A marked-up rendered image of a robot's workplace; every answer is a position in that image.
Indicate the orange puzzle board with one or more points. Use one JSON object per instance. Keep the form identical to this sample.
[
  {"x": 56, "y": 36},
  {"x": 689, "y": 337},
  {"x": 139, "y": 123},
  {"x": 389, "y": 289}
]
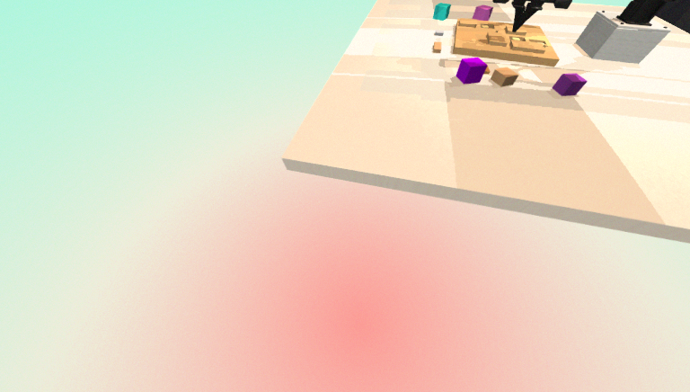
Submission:
[{"x": 496, "y": 42}]

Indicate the teal cube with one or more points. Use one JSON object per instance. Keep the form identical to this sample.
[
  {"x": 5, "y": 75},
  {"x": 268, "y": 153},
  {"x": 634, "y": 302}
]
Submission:
[{"x": 441, "y": 11}]

